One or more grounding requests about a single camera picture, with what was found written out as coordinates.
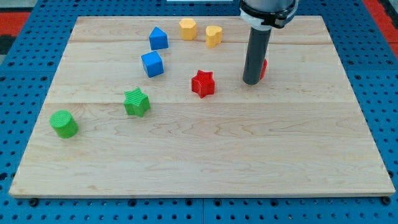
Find red circle block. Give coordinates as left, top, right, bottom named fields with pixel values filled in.
left=259, top=58, right=268, bottom=80

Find red star block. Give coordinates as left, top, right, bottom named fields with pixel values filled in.
left=192, top=70, right=215, bottom=98

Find wooden board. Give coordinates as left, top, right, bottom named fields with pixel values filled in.
left=9, top=16, right=396, bottom=198

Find green star block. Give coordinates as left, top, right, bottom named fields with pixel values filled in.
left=124, top=88, right=150, bottom=117

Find blue cube block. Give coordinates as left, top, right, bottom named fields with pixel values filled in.
left=141, top=51, right=164, bottom=78

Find yellow heart block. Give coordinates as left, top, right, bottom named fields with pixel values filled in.
left=205, top=26, right=223, bottom=48

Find blue triangle block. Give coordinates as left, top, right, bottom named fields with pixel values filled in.
left=149, top=27, right=169, bottom=50

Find yellow hexagon block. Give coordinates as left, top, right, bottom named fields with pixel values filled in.
left=178, top=18, right=197, bottom=40

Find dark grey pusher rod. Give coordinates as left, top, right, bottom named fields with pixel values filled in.
left=243, top=28, right=271, bottom=85

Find green cylinder block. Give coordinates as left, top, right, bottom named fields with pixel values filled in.
left=49, top=110, right=79, bottom=139

